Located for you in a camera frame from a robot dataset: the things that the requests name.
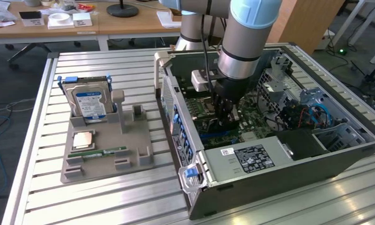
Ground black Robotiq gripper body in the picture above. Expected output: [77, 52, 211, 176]
[212, 77, 250, 103]

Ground graphics card with metal bracket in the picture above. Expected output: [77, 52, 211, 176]
[203, 117, 240, 133]

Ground CPU socket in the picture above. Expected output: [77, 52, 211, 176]
[199, 96, 216, 113]

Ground green motherboard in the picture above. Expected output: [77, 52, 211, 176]
[175, 79, 276, 150]

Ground metal disk bay cage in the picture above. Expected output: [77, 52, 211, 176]
[256, 55, 304, 113]

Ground grey power supply with label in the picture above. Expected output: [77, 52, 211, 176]
[203, 137, 296, 182]

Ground black air shroud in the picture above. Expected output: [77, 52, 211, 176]
[275, 128, 330, 161]

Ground open grey PC case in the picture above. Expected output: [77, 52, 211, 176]
[154, 42, 375, 221]

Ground stack of white papers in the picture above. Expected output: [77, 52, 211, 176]
[158, 10, 184, 29]

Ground grey parts rack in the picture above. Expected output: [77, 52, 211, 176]
[59, 89, 154, 184]

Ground small metal disk bay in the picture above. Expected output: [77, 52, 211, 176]
[311, 121, 369, 153]

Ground white electrical box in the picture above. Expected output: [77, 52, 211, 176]
[321, 29, 337, 51]

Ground hard disk with blue rails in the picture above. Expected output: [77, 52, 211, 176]
[56, 74, 114, 124]

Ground green RAM stick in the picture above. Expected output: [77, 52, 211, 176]
[68, 146, 128, 159]

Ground CPU with copper-toned lid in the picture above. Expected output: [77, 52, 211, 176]
[72, 131, 95, 149]

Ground black round lamp base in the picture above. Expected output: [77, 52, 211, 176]
[105, 0, 140, 18]

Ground plain white box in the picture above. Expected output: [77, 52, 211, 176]
[72, 12, 92, 27]

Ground white boxes on desk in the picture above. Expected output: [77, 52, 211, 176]
[47, 13, 76, 30]

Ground black office chair base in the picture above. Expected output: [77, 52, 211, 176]
[7, 41, 81, 70]

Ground wooden desk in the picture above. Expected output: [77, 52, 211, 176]
[0, 0, 270, 45]

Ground white box with black top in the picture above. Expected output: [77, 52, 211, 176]
[19, 11, 45, 27]

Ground clear plastic bag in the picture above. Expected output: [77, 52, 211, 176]
[0, 1, 19, 22]

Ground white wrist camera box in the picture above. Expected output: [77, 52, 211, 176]
[190, 69, 219, 92]

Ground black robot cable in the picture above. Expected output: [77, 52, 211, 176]
[199, 13, 218, 97]

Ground red disk wire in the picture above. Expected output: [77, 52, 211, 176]
[299, 110, 310, 127]

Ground blue disk wire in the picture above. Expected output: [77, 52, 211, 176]
[308, 103, 334, 129]

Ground white floor cable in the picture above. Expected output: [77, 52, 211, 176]
[0, 98, 37, 113]

